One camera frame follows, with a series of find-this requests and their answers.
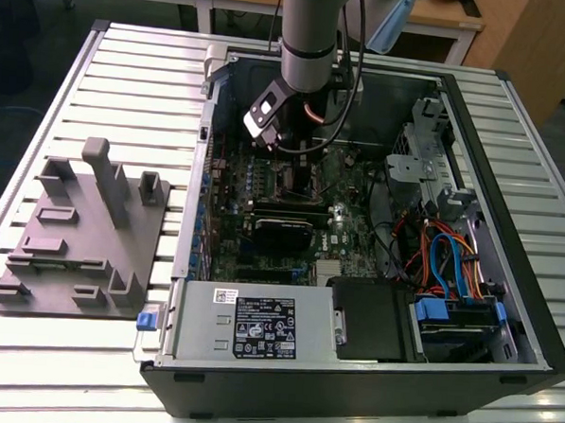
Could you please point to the black RAM slot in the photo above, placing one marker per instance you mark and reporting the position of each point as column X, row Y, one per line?
column 291, row 218
column 292, row 204
column 292, row 208
column 292, row 214

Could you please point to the blue disk carrier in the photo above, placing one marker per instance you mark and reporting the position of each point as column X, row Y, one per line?
column 431, row 310

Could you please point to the blue case latch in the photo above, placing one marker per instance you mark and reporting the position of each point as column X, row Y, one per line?
column 145, row 321

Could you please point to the green motherboard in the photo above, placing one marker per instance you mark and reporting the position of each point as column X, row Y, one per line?
column 357, row 225

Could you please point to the silver chipset heatsink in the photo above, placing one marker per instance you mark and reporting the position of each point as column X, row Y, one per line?
column 329, row 267

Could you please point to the metal drive cage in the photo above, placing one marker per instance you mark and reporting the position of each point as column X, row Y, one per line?
column 403, row 166

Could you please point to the black graphics card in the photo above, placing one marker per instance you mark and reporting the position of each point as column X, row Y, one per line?
column 281, row 235

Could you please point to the grey case latch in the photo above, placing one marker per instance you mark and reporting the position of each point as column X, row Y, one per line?
column 214, row 61

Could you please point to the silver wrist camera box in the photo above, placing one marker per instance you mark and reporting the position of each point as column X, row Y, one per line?
column 264, row 108

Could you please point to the grey parts rack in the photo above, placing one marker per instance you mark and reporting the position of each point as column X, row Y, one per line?
column 85, row 267

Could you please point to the wooden cabinet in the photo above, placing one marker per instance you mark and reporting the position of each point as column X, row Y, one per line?
column 533, row 44

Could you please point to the silver topped CPU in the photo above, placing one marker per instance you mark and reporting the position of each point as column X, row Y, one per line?
column 289, row 179

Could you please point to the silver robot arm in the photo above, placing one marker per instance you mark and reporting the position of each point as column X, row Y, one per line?
column 311, row 33

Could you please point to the black PC case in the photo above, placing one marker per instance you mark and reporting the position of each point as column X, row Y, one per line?
column 301, row 402

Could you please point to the grey power supply unit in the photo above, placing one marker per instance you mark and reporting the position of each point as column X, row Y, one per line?
column 196, row 320

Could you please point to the black plastic shroud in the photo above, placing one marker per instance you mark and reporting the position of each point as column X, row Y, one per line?
column 371, row 320

